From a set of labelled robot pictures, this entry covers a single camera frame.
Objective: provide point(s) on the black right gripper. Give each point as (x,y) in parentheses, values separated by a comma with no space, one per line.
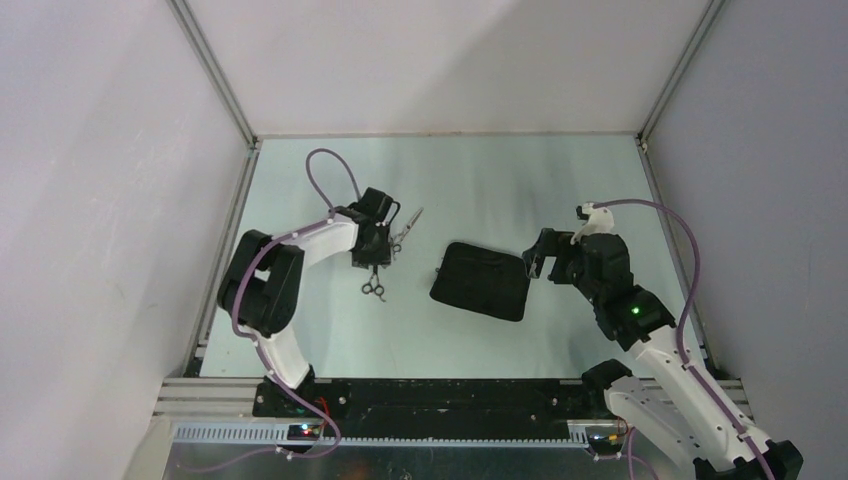
(554,243)

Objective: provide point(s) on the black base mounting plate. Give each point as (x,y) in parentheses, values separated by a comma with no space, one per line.
(494,408)

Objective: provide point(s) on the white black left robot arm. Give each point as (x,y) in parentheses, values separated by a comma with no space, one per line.
(261,286)

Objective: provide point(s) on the grey slotted cable duct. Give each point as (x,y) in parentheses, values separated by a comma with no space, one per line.
(285,434)

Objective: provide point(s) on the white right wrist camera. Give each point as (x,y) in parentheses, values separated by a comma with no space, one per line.
(596,219)

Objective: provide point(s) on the black zippered tool case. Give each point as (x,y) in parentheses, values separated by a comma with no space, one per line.
(483,281)

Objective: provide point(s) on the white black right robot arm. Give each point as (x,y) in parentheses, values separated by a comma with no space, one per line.
(699,427)

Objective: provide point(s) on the silver hair scissors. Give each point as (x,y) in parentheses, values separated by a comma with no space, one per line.
(397,239)

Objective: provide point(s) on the silver thinning shears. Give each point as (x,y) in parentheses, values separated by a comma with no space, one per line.
(373,285)

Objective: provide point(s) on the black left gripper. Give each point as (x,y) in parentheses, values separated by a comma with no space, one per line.
(381,256)

